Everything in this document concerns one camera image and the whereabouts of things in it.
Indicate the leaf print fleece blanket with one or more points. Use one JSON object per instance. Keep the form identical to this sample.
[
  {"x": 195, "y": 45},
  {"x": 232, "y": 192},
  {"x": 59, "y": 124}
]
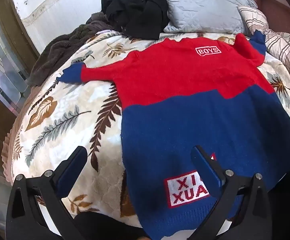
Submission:
[{"x": 60, "y": 120}]

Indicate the dark brown fleece blanket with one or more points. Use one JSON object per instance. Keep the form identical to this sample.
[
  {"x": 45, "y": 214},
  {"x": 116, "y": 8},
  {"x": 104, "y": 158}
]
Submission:
[{"x": 60, "y": 50}]

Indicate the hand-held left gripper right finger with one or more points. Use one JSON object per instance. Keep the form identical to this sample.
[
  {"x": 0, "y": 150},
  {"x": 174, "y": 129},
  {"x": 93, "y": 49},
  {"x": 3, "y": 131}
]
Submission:
[{"x": 207, "y": 172}]

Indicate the red and blue knit sweater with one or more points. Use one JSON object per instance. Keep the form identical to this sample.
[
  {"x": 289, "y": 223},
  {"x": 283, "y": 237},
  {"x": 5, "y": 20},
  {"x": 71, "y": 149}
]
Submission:
[{"x": 172, "y": 80}]

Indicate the grey quilted pillow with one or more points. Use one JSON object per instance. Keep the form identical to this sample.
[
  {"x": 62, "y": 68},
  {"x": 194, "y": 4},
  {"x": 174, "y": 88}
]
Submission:
[{"x": 202, "y": 5}]

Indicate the pink bed skirt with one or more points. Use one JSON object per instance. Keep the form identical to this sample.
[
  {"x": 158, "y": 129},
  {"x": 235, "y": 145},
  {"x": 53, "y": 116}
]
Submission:
[{"x": 12, "y": 135}]

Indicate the black cloth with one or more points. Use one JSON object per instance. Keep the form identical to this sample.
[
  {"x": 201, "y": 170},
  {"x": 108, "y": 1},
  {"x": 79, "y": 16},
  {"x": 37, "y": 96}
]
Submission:
[{"x": 135, "y": 7}]

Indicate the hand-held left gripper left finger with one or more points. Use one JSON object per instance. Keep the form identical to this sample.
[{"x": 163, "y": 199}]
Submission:
[{"x": 72, "y": 170}]

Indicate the wooden door with glass pane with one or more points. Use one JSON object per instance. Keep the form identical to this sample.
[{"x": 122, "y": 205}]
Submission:
[{"x": 2, "y": 62}]

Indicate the beige striped patterned pillow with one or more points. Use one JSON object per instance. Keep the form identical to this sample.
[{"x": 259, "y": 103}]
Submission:
[{"x": 253, "y": 17}]

